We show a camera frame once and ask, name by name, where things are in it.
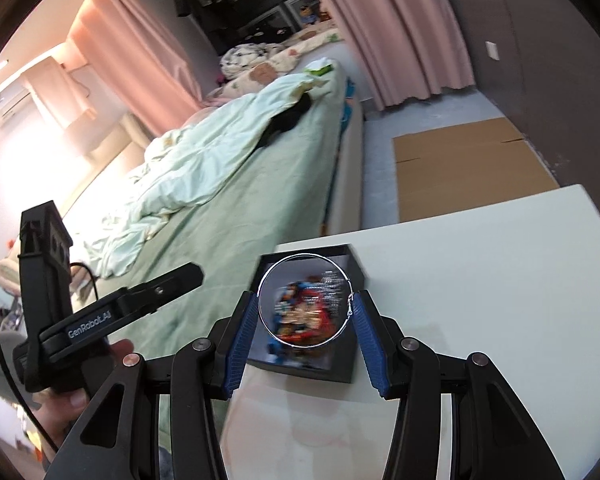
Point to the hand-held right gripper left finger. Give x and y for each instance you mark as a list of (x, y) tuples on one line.
[(240, 342)]

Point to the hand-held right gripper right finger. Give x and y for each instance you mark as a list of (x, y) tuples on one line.
[(371, 342)]

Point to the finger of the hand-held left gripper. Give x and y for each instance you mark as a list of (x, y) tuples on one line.
[(162, 287)]

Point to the silver hoop earring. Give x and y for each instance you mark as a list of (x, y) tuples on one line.
[(350, 307)]

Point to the pile of beaded jewelry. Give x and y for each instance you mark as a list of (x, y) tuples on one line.
[(305, 317)]

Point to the black jewelry box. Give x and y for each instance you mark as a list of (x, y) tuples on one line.
[(305, 372)]

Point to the person's left hand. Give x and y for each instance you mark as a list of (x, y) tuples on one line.
[(65, 415)]

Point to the light green quilt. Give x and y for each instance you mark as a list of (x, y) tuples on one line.
[(195, 160)]

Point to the bed with green sheet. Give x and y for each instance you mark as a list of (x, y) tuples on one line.
[(260, 190)]

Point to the brown cardboard sheet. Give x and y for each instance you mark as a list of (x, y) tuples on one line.
[(460, 170)]

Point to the white air conditioner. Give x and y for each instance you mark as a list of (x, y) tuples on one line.
[(12, 102)]

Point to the black garment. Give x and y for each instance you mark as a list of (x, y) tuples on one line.
[(285, 120)]

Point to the pink hanging cloth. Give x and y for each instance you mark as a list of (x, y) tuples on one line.
[(55, 92)]

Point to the cream floral blanket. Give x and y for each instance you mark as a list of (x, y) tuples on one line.
[(265, 72)]

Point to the blue printed cloth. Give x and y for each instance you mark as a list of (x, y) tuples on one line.
[(349, 100)]

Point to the white patterned blanket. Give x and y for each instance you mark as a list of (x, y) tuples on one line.
[(242, 57)]

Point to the narrow pink curtain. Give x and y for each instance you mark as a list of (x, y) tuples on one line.
[(135, 45)]

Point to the green and white packet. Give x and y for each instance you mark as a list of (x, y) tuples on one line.
[(322, 67)]

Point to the stuffed toy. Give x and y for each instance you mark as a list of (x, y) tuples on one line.
[(307, 15)]

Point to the wide pink curtain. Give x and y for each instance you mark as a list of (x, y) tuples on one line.
[(395, 25)]

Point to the white wall switch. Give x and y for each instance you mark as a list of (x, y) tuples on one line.
[(492, 50)]

